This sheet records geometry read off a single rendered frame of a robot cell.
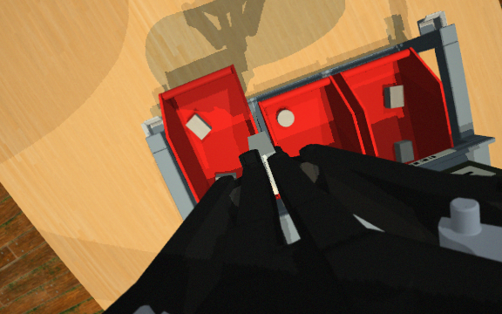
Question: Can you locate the beige round disc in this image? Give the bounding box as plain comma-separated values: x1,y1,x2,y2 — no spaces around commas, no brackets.
277,110,295,127

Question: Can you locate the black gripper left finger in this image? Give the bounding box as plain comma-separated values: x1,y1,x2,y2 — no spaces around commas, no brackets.
101,134,285,314

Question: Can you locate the grey metal block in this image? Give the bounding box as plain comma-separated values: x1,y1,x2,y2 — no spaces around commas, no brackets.
215,173,237,181
384,85,404,108
394,140,414,163

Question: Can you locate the olive green case with orange latches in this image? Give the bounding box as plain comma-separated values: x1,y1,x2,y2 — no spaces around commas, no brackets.
440,160,502,176

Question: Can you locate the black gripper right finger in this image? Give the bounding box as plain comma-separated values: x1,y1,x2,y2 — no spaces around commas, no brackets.
256,131,502,314

